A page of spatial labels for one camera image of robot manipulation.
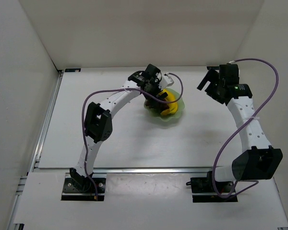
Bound green glass fruit bowl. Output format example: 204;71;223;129
144;88;185;122

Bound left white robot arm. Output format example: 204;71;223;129
70;64;164;185

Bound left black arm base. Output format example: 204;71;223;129
61;175;106;202

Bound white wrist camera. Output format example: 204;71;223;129
158;74;174;89

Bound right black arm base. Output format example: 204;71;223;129
186;172;238;203

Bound yellow fake banana bunch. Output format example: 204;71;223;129
158;88;180;116

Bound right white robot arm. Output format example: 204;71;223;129
197;62;283;183

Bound red fake grape bunch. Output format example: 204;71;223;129
144;100;159;109

